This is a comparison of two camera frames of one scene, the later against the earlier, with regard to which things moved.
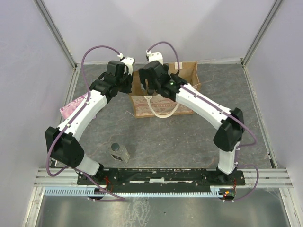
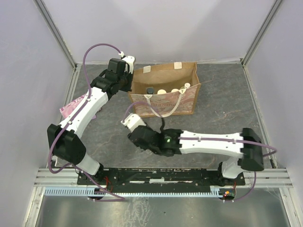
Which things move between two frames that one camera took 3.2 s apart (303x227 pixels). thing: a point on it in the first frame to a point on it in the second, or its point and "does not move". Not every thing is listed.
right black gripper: (143, 76) to (141, 147)
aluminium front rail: (268, 178) does not move
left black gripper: (127, 89) does not move
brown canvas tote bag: (148, 105) does not move
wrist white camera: (155, 56) to (132, 121)
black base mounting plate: (161, 177) does not move
